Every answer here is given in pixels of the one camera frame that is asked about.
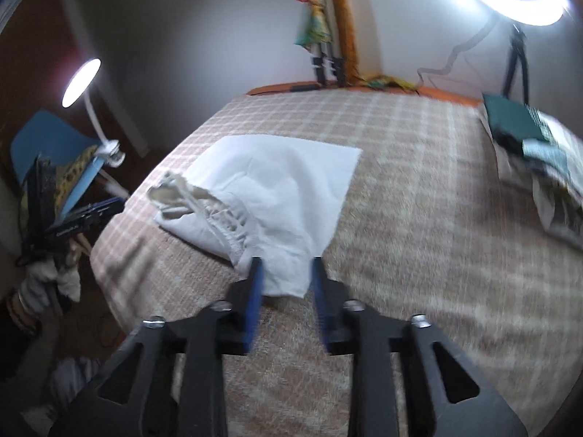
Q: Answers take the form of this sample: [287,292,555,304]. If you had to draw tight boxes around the black tripod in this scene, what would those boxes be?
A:
[501,25,531,103]

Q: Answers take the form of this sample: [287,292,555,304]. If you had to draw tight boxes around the white clip desk lamp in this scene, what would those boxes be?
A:
[61,58,126,167]

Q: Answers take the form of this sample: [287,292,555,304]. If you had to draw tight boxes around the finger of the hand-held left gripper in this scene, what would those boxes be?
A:
[59,198,125,227]
[44,213,109,243]

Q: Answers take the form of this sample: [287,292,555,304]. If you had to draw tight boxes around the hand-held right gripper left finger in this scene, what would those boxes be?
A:
[48,256,264,437]

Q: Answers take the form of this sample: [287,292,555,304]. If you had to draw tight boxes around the blue chair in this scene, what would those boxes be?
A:
[11,109,130,256]

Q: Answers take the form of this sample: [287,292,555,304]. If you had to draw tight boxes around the grey cloth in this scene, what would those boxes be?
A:
[46,357,105,415]

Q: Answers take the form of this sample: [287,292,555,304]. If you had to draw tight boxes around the stack of folded clothes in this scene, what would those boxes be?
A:
[482,93,583,192]

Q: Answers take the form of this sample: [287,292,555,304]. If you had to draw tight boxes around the person's left hand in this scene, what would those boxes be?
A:
[25,259,82,303]

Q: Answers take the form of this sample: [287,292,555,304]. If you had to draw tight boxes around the orange bed sheet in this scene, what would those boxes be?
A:
[246,81,486,107]

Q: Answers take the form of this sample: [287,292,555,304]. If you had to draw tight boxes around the silver tripod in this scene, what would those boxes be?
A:
[310,0,347,85]

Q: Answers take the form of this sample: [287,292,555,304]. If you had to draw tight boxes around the black power cable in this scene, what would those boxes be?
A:
[416,20,495,89]

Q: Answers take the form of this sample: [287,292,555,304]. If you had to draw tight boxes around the floral scarf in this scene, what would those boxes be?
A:
[291,0,333,48]

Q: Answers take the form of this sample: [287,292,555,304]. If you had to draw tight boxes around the orange cloth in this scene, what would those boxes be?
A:
[330,0,417,92]

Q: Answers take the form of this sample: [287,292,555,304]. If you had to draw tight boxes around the person's left forearm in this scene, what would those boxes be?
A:
[0,282,55,374]

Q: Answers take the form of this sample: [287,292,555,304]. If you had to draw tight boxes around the folded white clothes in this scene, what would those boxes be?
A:
[531,164,583,251]

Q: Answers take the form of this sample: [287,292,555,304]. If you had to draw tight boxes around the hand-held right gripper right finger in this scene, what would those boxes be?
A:
[311,257,524,437]

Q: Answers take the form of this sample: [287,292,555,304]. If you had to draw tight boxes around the white t-shirt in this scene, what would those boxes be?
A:
[148,134,363,299]

